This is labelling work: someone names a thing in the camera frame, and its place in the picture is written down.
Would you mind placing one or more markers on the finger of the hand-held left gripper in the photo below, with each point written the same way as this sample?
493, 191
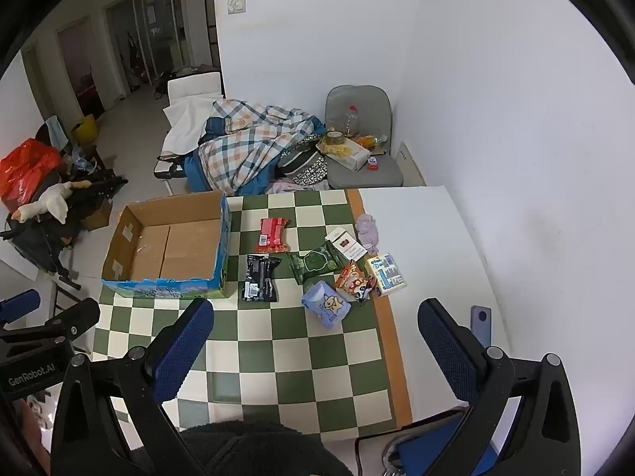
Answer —
74, 320
20, 302

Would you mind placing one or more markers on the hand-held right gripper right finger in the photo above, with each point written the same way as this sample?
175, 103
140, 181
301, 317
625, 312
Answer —
446, 352

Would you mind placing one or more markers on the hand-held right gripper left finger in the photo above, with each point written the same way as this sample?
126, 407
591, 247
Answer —
183, 347

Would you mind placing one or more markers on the blue-white city print box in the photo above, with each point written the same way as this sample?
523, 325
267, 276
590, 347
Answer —
386, 273

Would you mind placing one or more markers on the black snack packet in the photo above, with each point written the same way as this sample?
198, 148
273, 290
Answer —
259, 277

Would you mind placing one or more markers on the orange panda snack packet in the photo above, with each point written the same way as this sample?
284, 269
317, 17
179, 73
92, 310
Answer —
353, 282

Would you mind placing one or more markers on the blue cartoon tissue pack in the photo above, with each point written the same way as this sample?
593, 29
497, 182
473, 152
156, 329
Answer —
327, 305

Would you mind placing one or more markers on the red snack packet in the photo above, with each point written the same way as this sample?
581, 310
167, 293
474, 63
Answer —
271, 235

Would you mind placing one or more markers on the purple cloth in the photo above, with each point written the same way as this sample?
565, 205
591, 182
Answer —
368, 230

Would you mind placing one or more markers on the white cigarette box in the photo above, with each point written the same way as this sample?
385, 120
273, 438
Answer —
345, 244

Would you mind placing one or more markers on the green wet wipes packet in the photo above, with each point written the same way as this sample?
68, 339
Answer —
315, 263

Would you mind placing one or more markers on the grey smartphone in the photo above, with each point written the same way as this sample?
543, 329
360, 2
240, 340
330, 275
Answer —
480, 325

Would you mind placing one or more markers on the black folded stroller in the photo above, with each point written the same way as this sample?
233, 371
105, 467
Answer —
34, 243

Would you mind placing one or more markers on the white goose plush toy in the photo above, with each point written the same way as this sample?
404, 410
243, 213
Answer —
52, 203

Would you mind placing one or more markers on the small cardboard box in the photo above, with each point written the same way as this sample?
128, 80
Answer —
98, 215

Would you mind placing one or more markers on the green checkered table mat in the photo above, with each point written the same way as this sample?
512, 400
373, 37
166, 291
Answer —
297, 367

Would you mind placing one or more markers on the dark fleece clothing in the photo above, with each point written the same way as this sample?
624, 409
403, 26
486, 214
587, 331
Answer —
258, 448

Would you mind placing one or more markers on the red plastic bag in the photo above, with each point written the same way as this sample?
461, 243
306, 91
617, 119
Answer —
27, 163

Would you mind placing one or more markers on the blue face mask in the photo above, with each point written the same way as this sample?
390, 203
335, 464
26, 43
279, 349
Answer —
55, 131

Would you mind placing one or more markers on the yellow bin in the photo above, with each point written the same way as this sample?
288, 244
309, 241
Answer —
84, 131

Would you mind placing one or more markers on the pink cloth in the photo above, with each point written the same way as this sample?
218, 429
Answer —
290, 187

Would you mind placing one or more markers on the grey cushioned chair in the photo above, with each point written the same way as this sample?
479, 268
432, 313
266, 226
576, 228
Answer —
364, 176

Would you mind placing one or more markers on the small red box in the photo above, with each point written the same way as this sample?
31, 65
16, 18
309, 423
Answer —
373, 162

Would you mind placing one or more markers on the plaid blanket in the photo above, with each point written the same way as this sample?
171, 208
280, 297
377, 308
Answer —
248, 148

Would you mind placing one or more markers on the black and white patterned cloth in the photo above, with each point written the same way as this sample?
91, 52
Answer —
312, 176

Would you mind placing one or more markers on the striped dark bag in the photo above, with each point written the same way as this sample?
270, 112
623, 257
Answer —
300, 161

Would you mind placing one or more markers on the yellow tissue packet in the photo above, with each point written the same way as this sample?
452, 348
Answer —
347, 154

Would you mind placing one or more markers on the brown tape roll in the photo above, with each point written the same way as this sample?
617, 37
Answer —
334, 140

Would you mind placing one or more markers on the clear plastic bottle red cap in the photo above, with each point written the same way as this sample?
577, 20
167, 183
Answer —
352, 121

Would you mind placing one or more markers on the white padded chair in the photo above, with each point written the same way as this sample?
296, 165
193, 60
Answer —
193, 87

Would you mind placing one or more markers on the sliding glass door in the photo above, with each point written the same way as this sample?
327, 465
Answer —
149, 34

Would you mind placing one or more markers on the white light switch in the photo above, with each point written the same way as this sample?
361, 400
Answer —
236, 5

